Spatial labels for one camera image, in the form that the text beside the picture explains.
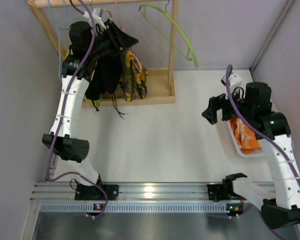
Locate pink wire hanger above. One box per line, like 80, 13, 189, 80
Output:
114, 0, 142, 73

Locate camouflage trousers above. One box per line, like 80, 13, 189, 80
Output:
119, 50, 148, 103

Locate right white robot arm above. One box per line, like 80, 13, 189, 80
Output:
202, 82, 300, 230

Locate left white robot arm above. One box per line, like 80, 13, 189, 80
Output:
42, 19, 139, 195

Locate black trousers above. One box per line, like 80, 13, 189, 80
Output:
98, 55, 125, 120

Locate cream wooden hanger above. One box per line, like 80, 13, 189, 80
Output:
95, 7, 114, 29

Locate green plastic hanger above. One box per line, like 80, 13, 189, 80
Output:
138, 0, 199, 68

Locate orange white cloth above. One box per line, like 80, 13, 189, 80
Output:
228, 117, 261, 155

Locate wooden clothes rack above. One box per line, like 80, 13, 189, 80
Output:
27, 0, 176, 106

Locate yellow garment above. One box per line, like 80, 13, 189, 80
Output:
83, 47, 101, 111

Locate white plastic basket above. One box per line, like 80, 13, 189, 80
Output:
226, 117, 265, 158

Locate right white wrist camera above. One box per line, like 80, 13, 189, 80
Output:
220, 73, 242, 88

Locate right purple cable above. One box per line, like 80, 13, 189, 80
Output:
225, 64, 300, 240

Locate purple cable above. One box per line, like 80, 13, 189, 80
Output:
225, 64, 300, 240
45, 0, 108, 218

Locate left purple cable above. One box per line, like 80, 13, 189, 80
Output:
45, 0, 108, 218

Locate aluminium mounting rail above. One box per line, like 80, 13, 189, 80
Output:
30, 180, 251, 202

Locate grey slotted cable duct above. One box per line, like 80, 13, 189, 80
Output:
40, 201, 248, 214

